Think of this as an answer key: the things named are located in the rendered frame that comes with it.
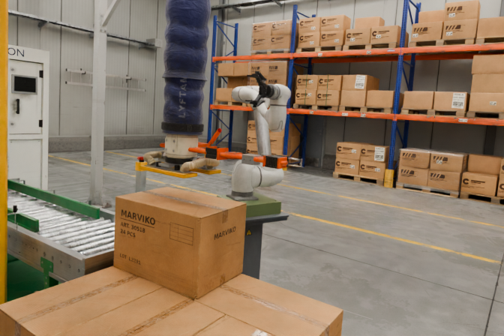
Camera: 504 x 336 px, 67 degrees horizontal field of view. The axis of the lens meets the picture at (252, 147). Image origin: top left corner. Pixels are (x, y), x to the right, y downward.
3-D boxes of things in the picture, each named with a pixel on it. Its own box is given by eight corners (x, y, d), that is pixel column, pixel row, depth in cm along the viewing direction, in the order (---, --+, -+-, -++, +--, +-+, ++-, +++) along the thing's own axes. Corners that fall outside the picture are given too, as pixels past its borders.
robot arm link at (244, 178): (227, 188, 276) (229, 158, 274) (250, 187, 284) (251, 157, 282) (237, 193, 262) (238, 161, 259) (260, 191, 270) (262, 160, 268)
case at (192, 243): (112, 266, 212) (115, 196, 208) (164, 247, 246) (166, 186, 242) (196, 299, 181) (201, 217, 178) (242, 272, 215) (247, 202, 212)
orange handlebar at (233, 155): (145, 145, 220) (145, 139, 220) (182, 144, 245) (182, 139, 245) (283, 167, 168) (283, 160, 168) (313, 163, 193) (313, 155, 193)
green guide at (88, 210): (1, 186, 382) (1, 177, 381) (12, 184, 390) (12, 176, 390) (97, 219, 293) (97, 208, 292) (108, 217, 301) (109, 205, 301)
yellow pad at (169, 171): (139, 169, 207) (139, 160, 206) (153, 167, 215) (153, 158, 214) (184, 178, 187) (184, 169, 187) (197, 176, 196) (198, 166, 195)
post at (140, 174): (130, 282, 312) (135, 161, 303) (137, 280, 318) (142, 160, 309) (136, 285, 308) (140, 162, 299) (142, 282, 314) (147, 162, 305)
